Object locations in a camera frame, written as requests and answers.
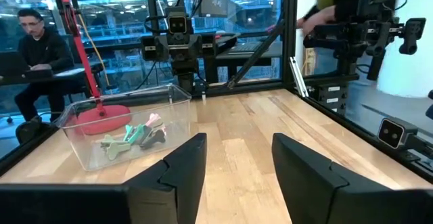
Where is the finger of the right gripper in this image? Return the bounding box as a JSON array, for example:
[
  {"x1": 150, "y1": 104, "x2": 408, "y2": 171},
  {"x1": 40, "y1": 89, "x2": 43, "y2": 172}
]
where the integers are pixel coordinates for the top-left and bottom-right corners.
[
  {"x1": 174, "y1": 47, "x2": 185, "y2": 75},
  {"x1": 185, "y1": 47, "x2": 197, "y2": 75}
]

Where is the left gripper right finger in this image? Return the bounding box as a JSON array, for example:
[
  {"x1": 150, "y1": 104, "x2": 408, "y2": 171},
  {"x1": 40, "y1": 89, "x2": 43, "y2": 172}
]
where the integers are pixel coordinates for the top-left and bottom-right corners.
[{"x1": 272, "y1": 133, "x2": 390, "y2": 224}]

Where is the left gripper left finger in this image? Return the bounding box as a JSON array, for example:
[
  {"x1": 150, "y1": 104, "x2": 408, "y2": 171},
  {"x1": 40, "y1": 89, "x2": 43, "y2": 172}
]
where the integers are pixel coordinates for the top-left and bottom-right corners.
[{"x1": 124, "y1": 132, "x2": 207, "y2": 224}]

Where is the black staple remover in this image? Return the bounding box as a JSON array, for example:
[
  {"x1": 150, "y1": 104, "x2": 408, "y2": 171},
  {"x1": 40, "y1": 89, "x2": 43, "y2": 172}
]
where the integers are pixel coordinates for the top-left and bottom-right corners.
[{"x1": 139, "y1": 128, "x2": 167, "y2": 151}]

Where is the pale pink staple remover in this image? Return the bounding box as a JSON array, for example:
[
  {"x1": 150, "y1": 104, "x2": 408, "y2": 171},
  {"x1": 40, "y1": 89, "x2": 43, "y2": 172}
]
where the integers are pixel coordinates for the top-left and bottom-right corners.
[{"x1": 144, "y1": 112, "x2": 163, "y2": 127}]

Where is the sage green staple remover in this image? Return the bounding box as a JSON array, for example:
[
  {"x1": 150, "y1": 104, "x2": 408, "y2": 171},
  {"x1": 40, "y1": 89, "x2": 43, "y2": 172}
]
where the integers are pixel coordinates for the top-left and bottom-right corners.
[{"x1": 99, "y1": 133, "x2": 132, "y2": 161}]

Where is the grey laptop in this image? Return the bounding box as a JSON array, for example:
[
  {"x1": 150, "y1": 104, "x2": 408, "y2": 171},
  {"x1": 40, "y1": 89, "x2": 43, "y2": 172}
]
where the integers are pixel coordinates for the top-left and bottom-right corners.
[{"x1": 229, "y1": 40, "x2": 265, "y2": 55}]

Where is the red desk lamp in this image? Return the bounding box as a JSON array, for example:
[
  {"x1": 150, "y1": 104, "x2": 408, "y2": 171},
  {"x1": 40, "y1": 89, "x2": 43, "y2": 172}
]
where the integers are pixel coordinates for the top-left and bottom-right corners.
[{"x1": 53, "y1": 0, "x2": 132, "y2": 136}]

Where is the black labelled box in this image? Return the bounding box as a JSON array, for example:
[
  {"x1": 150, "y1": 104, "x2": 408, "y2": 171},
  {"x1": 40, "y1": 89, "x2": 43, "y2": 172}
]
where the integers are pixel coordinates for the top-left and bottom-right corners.
[{"x1": 311, "y1": 83, "x2": 348, "y2": 117}]

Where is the black office desk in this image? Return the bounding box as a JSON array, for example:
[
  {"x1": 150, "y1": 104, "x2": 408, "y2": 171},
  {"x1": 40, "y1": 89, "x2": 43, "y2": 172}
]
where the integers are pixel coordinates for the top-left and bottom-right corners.
[{"x1": 0, "y1": 63, "x2": 104, "y2": 98}]

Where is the clear plastic container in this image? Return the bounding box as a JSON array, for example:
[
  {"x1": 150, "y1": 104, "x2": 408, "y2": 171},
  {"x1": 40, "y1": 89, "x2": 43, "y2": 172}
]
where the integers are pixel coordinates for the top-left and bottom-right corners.
[{"x1": 55, "y1": 83, "x2": 193, "y2": 172}]

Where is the person's hand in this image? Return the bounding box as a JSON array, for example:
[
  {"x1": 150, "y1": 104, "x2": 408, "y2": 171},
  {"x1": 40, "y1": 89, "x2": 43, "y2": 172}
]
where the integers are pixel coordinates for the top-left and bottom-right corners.
[{"x1": 296, "y1": 5, "x2": 336, "y2": 38}]

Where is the black laptop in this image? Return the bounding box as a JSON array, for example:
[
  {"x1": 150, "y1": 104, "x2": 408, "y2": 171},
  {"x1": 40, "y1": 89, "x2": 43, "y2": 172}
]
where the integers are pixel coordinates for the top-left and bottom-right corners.
[{"x1": 0, "y1": 50, "x2": 54, "y2": 83}]

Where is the black clamp knob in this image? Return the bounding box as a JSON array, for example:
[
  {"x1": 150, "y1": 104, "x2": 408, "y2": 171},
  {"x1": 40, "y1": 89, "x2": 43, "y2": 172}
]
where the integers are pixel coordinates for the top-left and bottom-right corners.
[{"x1": 15, "y1": 114, "x2": 45, "y2": 145}]

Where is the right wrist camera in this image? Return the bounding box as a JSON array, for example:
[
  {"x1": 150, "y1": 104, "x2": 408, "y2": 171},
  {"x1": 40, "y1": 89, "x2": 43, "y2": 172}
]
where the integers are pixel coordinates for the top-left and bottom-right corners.
[{"x1": 164, "y1": 6, "x2": 189, "y2": 36}]

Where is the yellow cable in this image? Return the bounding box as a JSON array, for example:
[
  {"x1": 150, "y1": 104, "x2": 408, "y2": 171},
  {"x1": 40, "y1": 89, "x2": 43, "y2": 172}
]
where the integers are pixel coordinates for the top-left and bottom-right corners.
[{"x1": 76, "y1": 12, "x2": 112, "y2": 88}]

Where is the black table-level camera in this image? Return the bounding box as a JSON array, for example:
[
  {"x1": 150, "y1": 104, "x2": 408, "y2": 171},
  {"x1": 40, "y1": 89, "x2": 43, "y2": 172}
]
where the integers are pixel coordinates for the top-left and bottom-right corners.
[{"x1": 376, "y1": 116, "x2": 419, "y2": 150}]

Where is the silver corner bracket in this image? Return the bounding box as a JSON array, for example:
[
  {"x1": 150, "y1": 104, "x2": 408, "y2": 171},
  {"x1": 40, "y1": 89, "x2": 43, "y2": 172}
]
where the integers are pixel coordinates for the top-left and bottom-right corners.
[{"x1": 288, "y1": 55, "x2": 310, "y2": 99}]

